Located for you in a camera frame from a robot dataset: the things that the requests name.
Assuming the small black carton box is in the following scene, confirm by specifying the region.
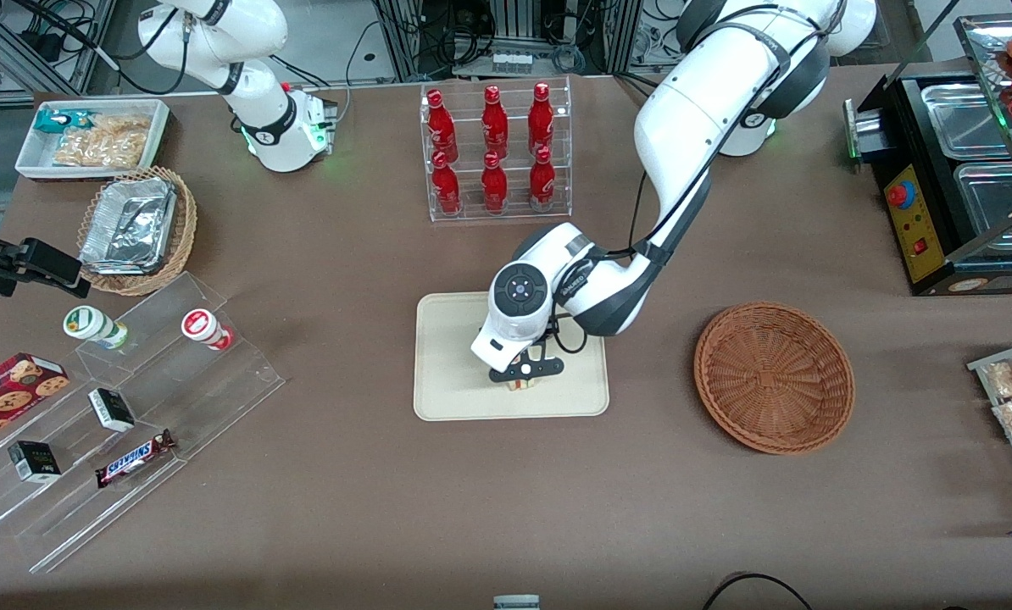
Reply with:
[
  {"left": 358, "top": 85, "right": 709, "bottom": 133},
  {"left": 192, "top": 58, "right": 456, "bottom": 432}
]
[
  {"left": 88, "top": 388, "right": 136, "bottom": 433},
  {"left": 8, "top": 441, "right": 62, "bottom": 484}
]

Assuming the clear acrylic tiered shelf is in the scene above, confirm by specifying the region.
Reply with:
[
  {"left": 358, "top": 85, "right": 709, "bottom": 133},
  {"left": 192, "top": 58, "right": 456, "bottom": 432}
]
[{"left": 0, "top": 271, "right": 286, "bottom": 575}]

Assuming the Snickers chocolate bar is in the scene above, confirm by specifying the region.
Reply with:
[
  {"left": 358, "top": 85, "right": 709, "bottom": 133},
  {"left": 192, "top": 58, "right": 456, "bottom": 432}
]
[{"left": 95, "top": 430, "right": 176, "bottom": 489}]

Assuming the steel food pan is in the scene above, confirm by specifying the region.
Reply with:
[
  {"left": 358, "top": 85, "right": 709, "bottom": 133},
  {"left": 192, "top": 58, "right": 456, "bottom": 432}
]
[
  {"left": 921, "top": 82, "right": 1012, "bottom": 160},
  {"left": 954, "top": 161, "right": 1012, "bottom": 255}
]

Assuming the stack of foil containers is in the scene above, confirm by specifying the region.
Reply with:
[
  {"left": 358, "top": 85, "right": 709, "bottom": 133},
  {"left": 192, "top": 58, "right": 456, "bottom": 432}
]
[{"left": 80, "top": 176, "right": 176, "bottom": 275}]

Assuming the brown round wicker basket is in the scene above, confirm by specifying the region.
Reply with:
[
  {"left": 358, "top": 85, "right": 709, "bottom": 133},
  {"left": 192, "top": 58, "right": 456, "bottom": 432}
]
[{"left": 693, "top": 302, "right": 856, "bottom": 456}]

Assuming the red soda bottle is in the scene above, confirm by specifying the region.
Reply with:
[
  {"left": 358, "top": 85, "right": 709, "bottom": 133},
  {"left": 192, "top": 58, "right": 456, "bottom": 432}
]
[
  {"left": 528, "top": 81, "right": 554, "bottom": 155},
  {"left": 481, "top": 85, "right": 509, "bottom": 160},
  {"left": 481, "top": 151, "right": 509, "bottom": 214},
  {"left": 426, "top": 89, "right": 459, "bottom": 164},
  {"left": 431, "top": 152, "right": 462, "bottom": 215},
  {"left": 529, "top": 147, "right": 557, "bottom": 212}
]

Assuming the clear bag of crisps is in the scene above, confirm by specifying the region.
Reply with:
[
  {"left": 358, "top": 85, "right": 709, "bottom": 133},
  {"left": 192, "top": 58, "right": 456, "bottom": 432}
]
[{"left": 53, "top": 114, "right": 152, "bottom": 169}]

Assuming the light wicker basket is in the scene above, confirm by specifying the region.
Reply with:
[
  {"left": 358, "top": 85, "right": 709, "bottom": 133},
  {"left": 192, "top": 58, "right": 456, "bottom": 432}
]
[{"left": 76, "top": 166, "right": 197, "bottom": 297}]

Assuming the white rectangular plastic bin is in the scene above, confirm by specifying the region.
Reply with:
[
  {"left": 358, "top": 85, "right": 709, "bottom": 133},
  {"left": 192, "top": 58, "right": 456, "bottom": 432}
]
[{"left": 14, "top": 99, "right": 172, "bottom": 180}]

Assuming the green sunflower yogurt cup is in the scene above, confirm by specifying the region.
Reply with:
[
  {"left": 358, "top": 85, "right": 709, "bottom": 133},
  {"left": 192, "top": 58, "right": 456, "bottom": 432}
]
[{"left": 63, "top": 306, "right": 130, "bottom": 350}]

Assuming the black food warmer machine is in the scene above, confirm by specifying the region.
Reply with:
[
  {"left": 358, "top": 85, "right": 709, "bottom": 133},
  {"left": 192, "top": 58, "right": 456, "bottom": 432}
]
[{"left": 843, "top": 13, "right": 1012, "bottom": 297}]

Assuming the grey tray of snack bags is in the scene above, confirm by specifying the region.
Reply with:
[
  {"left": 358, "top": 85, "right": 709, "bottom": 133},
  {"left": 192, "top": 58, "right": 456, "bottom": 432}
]
[{"left": 967, "top": 336, "right": 1012, "bottom": 518}]

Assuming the green snack packet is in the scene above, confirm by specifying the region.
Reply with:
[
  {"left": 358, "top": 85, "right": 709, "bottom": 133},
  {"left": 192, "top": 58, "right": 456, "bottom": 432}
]
[{"left": 34, "top": 109, "right": 93, "bottom": 136}]

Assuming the red chocolate chip cookie box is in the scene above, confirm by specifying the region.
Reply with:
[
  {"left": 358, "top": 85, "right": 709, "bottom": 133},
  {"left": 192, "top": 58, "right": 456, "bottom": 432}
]
[{"left": 0, "top": 352, "right": 70, "bottom": 450}]

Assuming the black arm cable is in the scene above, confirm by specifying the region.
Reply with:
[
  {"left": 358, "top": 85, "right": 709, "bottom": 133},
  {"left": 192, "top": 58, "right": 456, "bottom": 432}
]
[{"left": 547, "top": 169, "right": 672, "bottom": 355}]

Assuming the black cable loop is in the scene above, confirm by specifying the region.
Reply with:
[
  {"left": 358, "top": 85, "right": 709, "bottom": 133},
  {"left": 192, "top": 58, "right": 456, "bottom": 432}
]
[{"left": 701, "top": 573, "right": 814, "bottom": 610}]

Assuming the beige plastic tray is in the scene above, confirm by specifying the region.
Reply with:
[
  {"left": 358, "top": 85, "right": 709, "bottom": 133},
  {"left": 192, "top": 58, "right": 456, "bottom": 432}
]
[{"left": 413, "top": 292, "right": 610, "bottom": 422}]

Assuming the clear acrylic bottle rack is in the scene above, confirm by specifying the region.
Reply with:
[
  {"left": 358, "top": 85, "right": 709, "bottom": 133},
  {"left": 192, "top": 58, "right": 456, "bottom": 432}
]
[{"left": 420, "top": 76, "right": 573, "bottom": 223}]

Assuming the red strawberry yogurt cup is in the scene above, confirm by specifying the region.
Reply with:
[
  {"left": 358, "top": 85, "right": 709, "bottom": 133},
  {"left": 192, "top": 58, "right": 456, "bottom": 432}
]
[{"left": 181, "top": 308, "right": 234, "bottom": 352}]

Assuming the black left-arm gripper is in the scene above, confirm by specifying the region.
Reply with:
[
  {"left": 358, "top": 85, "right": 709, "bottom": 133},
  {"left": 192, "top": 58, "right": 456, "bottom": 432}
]
[{"left": 488, "top": 356, "right": 565, "bottom": 385}]

